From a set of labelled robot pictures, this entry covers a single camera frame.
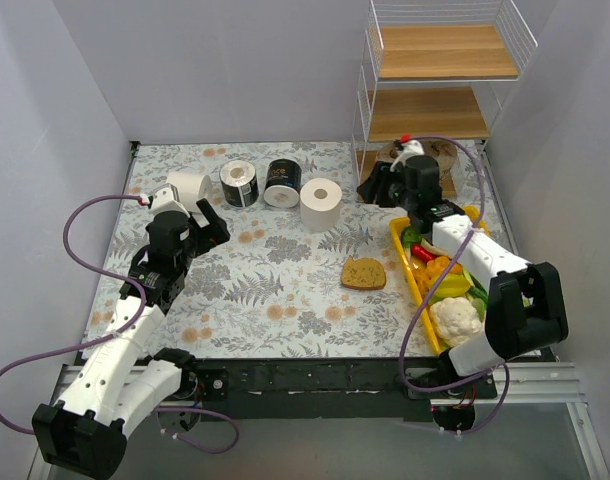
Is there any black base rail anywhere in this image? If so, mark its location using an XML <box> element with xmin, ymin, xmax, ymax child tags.
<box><xmin>59</xmin><ymin>357</ymin><xmax>581</xmax><ymax>431</ymax></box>

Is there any brown roll cartoon print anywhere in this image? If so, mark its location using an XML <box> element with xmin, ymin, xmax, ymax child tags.
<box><xmin>376</xmin><ymin>141</ymin><xmax>400</xmax><ymax>163</ymax></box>

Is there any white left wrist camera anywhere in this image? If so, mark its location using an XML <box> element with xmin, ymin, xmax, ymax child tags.
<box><xmin>138</xmin><ymin>184</ymin><xmax>190</xmax><ymax>217</ymax></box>

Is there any white wire wooden shelf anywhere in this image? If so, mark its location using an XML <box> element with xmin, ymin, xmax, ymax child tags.
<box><xmin>351</xmin><ymin>1</ymin><xmax>538</xmax><ymax>183</ymax></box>

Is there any brown roll barcode label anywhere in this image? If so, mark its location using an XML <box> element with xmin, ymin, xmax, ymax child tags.
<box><xmin>421</xmin><ymin>140</ymin><xmax>458</xmax><ymax>174</ymax></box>

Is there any yellow green starfruit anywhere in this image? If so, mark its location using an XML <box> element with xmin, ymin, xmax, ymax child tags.
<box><xmin>430</xmin><ymin>274</ymin><xmax>473</xmax><ymax>299</ymax></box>

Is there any red chili pepper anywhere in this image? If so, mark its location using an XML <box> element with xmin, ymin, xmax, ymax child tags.
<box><xmin>410</xmin><ymin>244</ymin><xmax>437</xmax><ymax>264</ymax></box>

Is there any yellow plastic tray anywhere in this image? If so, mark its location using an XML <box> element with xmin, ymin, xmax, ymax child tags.
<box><xmin>388</xmin><ymin>205</ymin><xmax>506</xmax><ymax>357</ymax></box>

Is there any white cauliflower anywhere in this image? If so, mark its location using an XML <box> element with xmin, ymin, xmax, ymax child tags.
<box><xmin>429</xmin><ymin>297</ymin><xmax>483</xmax><ymax>347</ymax></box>

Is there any black wrapped roll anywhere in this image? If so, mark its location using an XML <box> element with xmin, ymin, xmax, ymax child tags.
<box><xmin>263</xmin><ymin>159</ymin><xmax>302</xmax><ymax>209</ymax></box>
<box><xmin>219</xmin><ymin>160</ymin><xmax>259</xmax><ymax>208</ymax></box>

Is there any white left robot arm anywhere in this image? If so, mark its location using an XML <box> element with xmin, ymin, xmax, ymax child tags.
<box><xmin>32</xmin><ymin>199</ymin><xmax>230</xmax><ymax>479</ymax></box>

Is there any white paper roll lying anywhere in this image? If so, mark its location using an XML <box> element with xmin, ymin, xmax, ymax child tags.
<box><xmin>166</xmin><ymin>171</ymin><xmax>212</xmax><ymax>223</ymax></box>

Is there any slice of brown bread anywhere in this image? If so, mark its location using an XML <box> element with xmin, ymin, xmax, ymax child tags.
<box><xmin>340</xmin><ymin>257</ymin><xmax>387</xmax><ymax>290</ymax></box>

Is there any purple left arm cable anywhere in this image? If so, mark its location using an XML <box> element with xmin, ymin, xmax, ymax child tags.
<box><xmin>0</xmin><ymin>194</ymin><xmax>241</xmax><ymax>455</ymax></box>

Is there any orange bell pepper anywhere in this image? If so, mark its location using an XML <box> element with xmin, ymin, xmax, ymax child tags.
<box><xmin>425</xmin><ymin>256</ymin><xmax>463</xmax><ymax>279</ymax></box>

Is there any black wrapped roll right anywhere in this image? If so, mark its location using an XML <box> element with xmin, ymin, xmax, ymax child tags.
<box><xmin>263</xmin><ymin>159</ymin><xmax>302</xmax><ymax>209</ymax></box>

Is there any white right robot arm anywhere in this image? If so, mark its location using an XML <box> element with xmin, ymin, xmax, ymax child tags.
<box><xmin>358</xmin><ymin>155</ymin><xmax>569</xmax><ymax>398</ymax></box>

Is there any white paper roll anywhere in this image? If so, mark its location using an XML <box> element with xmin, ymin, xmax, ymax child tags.
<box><xmin>166</xmin><ymin>171</ymin><xmax>212</xmax><ymax>223</ymax></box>
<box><xmin>299</xmin><ymin>178</ymin><xmax>342</xmax><ymax>233</ymax></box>

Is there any black wrapped roll left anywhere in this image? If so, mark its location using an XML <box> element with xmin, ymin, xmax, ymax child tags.
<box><xmin>219</xmin><ymin>160</ymin><xmax>259</xmax><ymax>208</ymax></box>

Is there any green leafy vegetable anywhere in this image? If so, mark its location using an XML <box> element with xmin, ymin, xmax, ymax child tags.
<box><xmin>400</xmin><ymin>226</ymin><xmax>423</xmax><ymax>250</ymax></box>

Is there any floral patterned table mat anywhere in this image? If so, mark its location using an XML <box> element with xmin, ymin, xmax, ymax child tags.
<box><xmin>82</xmin><ymin>139</ymin><xmax>516</xmax><ymax>360</ymax></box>

